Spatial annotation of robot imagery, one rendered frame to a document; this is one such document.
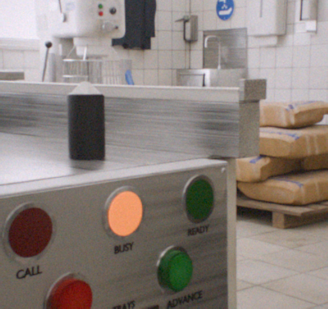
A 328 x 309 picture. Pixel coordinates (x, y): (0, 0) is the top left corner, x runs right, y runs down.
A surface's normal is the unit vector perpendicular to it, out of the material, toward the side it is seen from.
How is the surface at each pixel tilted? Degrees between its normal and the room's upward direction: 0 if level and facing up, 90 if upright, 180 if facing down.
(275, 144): 103
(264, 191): 125
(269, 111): 90
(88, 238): 90
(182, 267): 90
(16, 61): 90
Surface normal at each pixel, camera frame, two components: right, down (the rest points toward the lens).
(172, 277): 0.70, 0.07
